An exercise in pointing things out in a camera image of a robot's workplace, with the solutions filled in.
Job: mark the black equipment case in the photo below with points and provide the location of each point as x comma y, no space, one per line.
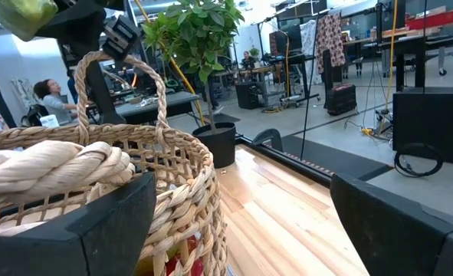
341,99
248,96

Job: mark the white box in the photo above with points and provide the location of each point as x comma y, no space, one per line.
50,121

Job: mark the green potted plant, black pot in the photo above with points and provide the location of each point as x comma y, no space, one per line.
199,34

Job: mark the black desk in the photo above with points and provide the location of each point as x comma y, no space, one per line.
153,107

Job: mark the patterned hanging cloth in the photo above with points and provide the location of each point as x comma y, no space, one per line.
330,42

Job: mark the yellow rod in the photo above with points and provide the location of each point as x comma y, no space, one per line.
176,67

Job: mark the red pomegranate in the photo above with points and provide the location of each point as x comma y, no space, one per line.
195,266

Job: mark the black hazard-striped floor mat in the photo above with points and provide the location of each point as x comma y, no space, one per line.
345,161

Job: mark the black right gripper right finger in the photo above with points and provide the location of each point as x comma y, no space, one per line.
394,230

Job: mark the black background monitor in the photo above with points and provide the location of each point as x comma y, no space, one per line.
285,40

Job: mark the black equipment cabinet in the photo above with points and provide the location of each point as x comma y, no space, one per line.
433,122

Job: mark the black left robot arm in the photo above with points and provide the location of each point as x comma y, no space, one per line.
101,96

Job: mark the white hanging cloth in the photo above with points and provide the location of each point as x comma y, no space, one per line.
308,46

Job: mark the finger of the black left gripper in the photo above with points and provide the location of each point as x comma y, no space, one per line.
76,21

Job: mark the black aluminium table frame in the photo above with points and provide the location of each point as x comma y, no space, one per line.
299,163

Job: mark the person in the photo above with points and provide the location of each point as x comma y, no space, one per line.
55,103
248,60

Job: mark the long red bin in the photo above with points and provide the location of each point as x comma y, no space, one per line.
431,20

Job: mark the dark workbench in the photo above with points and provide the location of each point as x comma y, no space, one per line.
421,44

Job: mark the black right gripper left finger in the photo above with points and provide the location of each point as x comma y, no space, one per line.
96,237

